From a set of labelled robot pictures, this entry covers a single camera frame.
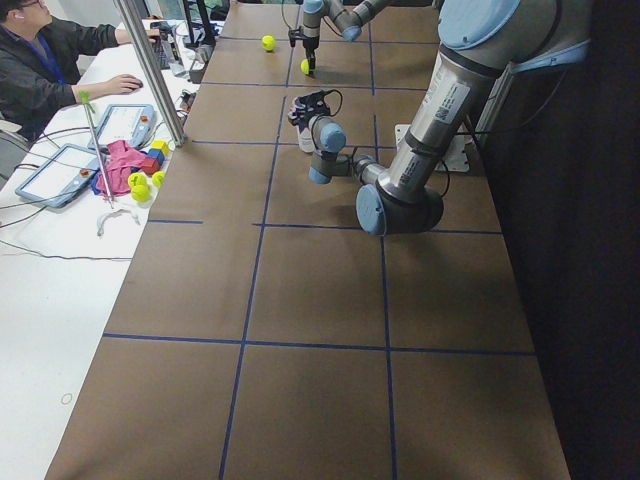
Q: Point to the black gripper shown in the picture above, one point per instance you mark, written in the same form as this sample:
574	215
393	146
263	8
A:
310	46
301	118

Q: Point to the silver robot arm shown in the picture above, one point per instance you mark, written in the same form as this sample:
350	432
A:
478	41
349	23

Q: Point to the spare tennis ball three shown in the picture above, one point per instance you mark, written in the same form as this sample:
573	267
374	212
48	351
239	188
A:
158	178

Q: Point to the spare tennis ball one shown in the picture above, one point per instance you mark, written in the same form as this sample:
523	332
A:
137	179

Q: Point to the spare tennis ball two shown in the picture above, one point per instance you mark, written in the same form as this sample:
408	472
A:
141	193

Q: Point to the clear water bottle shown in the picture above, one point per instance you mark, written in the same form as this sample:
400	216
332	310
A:
173	56

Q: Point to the yellow cube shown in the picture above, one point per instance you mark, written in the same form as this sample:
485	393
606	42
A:
161	145

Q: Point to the blue red cube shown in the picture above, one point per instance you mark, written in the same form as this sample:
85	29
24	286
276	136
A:
152	162

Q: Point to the black keyboard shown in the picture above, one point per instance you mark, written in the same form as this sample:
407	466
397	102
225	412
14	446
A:
160	45

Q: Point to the black computer mouse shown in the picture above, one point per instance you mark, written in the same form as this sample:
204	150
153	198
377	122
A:
131	84

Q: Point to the teach pendant far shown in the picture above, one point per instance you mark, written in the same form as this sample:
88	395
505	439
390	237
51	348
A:
133	123

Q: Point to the teach pendant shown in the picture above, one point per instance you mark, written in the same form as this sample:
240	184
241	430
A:
62	178
133	123

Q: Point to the pink cloth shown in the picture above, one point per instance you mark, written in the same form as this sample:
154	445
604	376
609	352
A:
123	161

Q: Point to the metal grabber stick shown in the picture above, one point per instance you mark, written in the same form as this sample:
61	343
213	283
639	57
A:
85	102

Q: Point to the teach pendant near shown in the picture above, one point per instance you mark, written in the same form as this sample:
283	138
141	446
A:
62	178

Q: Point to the seated person black jacket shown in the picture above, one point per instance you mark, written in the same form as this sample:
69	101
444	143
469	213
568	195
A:
39	72

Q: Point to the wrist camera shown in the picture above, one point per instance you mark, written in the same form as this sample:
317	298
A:
295	35
313	100

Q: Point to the aluminium frame post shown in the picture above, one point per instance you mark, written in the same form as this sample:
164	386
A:
152	72

